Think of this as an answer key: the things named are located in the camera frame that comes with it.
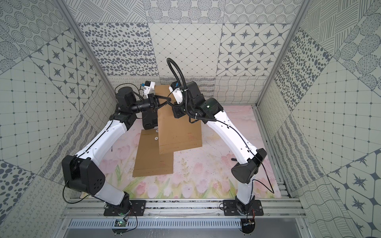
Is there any brown kraft file bag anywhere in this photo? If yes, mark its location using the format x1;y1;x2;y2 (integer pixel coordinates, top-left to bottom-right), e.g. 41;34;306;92
133;129;174;178
157;104;202;154

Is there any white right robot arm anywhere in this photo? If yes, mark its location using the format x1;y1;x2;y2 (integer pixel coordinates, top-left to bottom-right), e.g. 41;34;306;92
169;80;267;214

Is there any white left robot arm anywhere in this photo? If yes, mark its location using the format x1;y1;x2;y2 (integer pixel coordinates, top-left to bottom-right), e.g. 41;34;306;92
62;86;171;215

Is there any black plastic tool case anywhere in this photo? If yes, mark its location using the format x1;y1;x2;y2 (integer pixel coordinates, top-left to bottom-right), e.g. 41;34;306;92
142;109;158;130

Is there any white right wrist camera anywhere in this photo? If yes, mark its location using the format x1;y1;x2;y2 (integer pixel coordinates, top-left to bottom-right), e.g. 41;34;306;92
169;83;183;105

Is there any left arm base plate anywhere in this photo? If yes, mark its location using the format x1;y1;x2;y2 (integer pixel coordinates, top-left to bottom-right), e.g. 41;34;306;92
103;199;147;216

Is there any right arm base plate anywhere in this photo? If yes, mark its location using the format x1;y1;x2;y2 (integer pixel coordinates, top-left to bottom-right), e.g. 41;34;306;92
222;199;264;216

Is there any aluminium mounting rail frame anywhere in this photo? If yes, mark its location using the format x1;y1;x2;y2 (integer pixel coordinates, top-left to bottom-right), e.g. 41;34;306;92
61;183;307;219

